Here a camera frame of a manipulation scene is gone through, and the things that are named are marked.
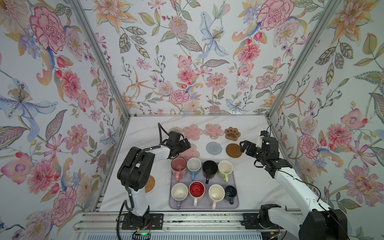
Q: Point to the round blue woven coaster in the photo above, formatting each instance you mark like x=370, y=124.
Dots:
x=214, y=148

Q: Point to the round beige patterned coaster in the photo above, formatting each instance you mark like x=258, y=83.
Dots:
x=176, y=129

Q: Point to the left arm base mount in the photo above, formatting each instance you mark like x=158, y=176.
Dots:
x=149, y=221

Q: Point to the brown paw print coaster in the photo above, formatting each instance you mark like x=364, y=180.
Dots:
x=232, y=134

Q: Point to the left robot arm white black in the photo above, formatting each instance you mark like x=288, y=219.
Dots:
x=136, y=168

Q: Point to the cream mug pink handle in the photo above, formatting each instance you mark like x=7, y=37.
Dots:
x=216, y=194

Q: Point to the white mug grey handle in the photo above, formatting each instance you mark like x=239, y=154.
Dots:
x=179, y=193

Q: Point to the round woven cork coaster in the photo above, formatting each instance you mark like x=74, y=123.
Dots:
x=150, y=185

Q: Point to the white mug blue handle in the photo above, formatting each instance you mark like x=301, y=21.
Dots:
x=194, y=165

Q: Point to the pink flower coaster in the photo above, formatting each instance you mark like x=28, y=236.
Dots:
x=193, y=132
x=214, y=131
x=192, y=152

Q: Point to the round wooden coaster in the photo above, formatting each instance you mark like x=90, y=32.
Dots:
x=233, y=150

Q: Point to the grey rectangular tray mat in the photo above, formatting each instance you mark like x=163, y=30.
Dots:
x=205, y=204

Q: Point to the aluminium front rail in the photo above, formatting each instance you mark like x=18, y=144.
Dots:
x=210, y=221

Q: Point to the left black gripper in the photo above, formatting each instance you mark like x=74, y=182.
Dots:
x=184, y=147

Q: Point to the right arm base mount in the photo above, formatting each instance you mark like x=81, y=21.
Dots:
x=259, y=221

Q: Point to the black mug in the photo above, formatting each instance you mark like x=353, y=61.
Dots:
x=209, y=168

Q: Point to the small dark navy mug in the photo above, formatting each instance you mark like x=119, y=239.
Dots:
x=230, y=194

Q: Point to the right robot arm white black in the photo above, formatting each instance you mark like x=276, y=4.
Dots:
x=318, y=220

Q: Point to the red interior white mug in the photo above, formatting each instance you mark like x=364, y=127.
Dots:
x=197, y=192

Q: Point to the white mug green handle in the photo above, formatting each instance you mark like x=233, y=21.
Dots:
x=225, y=169

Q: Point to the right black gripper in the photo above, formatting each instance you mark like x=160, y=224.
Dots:
x=252, y=146

